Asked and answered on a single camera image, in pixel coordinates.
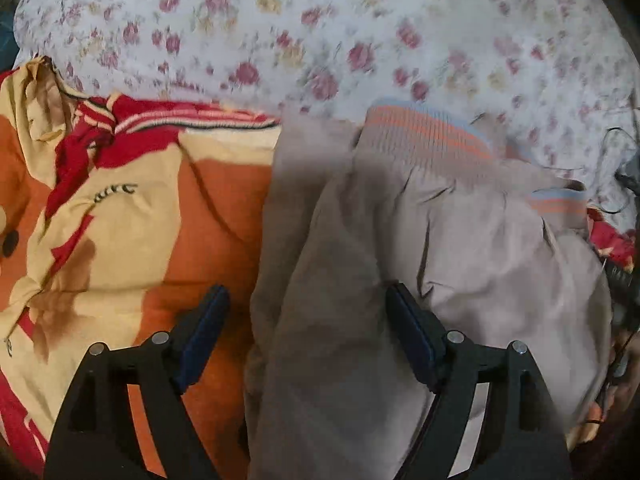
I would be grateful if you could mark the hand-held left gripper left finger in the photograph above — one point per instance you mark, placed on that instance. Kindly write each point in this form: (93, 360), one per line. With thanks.
(200, 345)

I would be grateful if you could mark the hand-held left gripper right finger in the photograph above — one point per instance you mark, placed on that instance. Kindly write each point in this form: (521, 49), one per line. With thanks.
(412, 335)

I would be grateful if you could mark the beige jacket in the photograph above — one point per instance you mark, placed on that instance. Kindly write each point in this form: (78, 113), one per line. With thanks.
(350, 260)

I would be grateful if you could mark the orange yellow printed bedsheet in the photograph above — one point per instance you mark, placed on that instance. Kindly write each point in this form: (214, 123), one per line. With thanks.
(210, 220)

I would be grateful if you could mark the floral quilt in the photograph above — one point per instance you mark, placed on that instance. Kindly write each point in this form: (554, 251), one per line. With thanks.
(350, 20)

